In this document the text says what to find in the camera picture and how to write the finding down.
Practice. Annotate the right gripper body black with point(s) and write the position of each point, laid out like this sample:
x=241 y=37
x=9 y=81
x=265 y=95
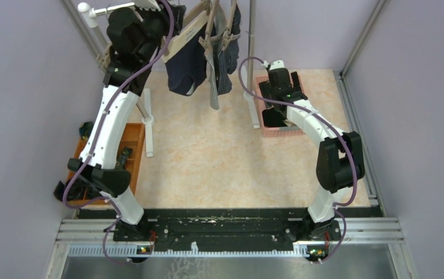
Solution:
x=266 y=91

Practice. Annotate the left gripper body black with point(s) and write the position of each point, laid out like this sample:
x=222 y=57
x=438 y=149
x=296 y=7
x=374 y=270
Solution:
x=155 y=24

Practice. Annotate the beige clip hanger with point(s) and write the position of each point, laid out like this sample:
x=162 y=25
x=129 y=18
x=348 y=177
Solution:
x=103 y=59

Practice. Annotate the navy underwear cream waistband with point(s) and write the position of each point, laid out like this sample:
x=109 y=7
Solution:
x=187 y=69

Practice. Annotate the beige hanger holding grey underwear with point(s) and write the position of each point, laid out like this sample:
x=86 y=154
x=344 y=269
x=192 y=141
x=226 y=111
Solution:
x=215 y=26

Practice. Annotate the beige hanger holding navy underwear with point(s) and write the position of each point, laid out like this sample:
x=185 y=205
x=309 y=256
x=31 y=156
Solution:
x=192 y=23

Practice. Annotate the grey striped underwear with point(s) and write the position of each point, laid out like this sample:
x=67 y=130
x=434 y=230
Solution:
x=214 y=98

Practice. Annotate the black underwear white waistband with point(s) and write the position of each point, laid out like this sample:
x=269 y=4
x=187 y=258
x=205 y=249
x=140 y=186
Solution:
x=274 y=119

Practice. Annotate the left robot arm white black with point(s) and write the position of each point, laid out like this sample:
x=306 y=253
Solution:
x=98 y=166

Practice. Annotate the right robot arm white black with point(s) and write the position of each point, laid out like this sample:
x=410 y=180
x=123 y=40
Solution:
x=340 y=163

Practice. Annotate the navy pinstriped underwear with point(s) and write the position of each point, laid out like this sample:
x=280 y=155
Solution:
x=227 y=60

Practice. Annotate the beige hanger holding pinstriped underwear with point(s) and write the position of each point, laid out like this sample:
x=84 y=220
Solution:
x=228 y=36

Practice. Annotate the pink plastic basket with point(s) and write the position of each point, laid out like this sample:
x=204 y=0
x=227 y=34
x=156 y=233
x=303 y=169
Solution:
x=260 y=107

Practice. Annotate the metal clothes rack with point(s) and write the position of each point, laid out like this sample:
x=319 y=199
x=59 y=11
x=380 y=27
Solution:
x=245 y=73

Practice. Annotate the dark patterned cloth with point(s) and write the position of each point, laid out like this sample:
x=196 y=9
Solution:
x=85 y=130

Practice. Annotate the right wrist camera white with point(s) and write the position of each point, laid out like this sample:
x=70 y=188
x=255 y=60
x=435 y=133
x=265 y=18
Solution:
x=275 y=65

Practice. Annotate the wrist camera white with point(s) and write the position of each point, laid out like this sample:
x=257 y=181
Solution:
x=275 y=65
x=150 y=5

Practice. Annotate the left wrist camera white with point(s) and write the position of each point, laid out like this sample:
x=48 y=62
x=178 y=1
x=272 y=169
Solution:
x=150 y=5

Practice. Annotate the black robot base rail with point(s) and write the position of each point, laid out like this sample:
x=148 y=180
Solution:
x=286 y=232

